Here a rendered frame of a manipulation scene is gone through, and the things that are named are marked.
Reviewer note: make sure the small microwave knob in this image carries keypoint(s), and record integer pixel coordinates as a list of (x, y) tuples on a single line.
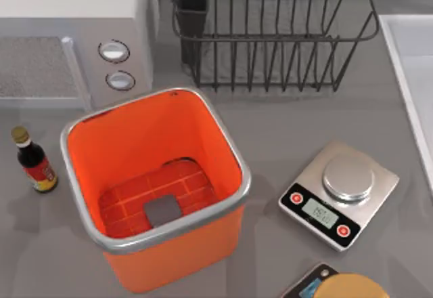
[(120, 80)]

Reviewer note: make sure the black cutlery holder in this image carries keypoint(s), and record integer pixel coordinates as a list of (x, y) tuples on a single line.
[(191, 10)]

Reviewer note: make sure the large microwave knob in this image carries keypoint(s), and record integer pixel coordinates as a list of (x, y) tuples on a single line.
[(113, 51)]

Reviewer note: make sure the orange bin with grey rim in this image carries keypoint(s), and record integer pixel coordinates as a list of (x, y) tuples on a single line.
[(176, 264)]

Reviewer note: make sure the silver kitchen scale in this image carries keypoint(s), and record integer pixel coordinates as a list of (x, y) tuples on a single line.
[(348, 189)]

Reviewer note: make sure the pale microwave oven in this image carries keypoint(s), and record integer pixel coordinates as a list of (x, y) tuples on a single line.
[(67, 61)]

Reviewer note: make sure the silver scale with blue display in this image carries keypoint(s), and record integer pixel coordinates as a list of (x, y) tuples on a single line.
[(309, 282)]

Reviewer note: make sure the dark sauce bottle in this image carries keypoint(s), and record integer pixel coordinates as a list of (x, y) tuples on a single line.
[(38, 166)]

